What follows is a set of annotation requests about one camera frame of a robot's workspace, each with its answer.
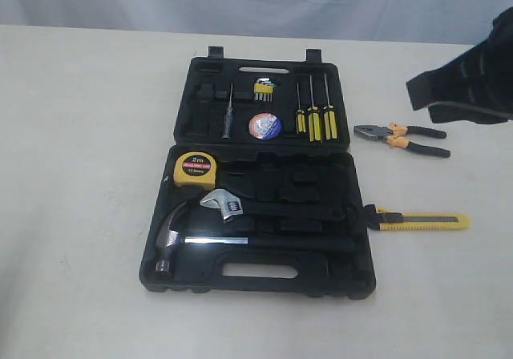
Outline steel claw hammer black handle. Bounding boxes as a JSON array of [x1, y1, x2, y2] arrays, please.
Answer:
[[154, 202, 356, 275]]

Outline yellow black utility knife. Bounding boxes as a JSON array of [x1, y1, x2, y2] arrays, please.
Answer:
[[363, 204, 471, 231]]

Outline clear test pen screwdriver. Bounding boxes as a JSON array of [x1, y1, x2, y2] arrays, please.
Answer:
[[221, 83, 234, 139]]

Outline right yellow black screwdriver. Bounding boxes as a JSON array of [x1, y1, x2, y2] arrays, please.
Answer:
[[323, 74, 338, 140]]

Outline adjustable wrench black handle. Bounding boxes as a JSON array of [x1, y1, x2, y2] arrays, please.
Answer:
[[199, 188, 345, 222]]

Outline yellow hex key set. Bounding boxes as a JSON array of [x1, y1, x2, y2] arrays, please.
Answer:
[[253, 78, 276, 102]]

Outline yellow 2m tape measure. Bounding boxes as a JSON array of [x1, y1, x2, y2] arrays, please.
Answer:
[[163, 151, 217, 191]]

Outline pliers orange black handles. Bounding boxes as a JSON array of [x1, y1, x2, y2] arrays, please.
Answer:
[[353, 123, 451, 159]]

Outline black electrical tape roll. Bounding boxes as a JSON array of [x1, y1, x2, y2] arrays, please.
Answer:
[[248, 112, 282, 140]]

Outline black plastic tool case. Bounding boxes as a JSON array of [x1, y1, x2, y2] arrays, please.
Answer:
[[139, 46, 376, 299]]

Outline short yellow black screwdriver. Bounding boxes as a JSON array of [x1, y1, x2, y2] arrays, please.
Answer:
[[295, 83, 307, 135]]

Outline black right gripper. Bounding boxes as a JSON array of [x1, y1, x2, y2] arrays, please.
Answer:
[[406, 6, 512, 125]]

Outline middle yellow black screwdriver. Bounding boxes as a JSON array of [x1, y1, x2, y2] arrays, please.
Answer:
[[307, 75, 322, 142]]

